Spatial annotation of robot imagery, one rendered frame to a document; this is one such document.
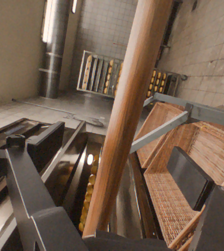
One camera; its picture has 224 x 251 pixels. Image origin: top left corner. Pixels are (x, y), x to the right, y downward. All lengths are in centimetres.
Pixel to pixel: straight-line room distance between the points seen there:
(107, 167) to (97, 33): 518
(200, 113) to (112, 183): 44
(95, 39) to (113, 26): 63
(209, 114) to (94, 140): 135
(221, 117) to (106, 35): 485
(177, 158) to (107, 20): 526
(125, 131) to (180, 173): 7
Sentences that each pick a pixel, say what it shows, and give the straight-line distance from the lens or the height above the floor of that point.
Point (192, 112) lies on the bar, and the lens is 56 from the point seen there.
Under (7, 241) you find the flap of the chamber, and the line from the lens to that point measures 59.
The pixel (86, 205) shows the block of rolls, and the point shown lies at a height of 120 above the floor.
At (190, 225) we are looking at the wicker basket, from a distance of 74.
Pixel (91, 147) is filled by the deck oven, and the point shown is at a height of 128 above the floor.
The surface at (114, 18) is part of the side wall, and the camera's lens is 539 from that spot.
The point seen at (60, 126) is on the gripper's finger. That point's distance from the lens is 17.
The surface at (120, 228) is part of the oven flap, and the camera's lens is 85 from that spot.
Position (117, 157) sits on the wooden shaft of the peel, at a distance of 17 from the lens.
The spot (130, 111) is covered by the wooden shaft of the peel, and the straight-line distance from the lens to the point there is 15.
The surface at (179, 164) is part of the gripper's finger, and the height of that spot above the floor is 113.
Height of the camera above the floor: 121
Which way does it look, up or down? 3 degrees down
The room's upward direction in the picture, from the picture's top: 78 degrees counter-clockwise
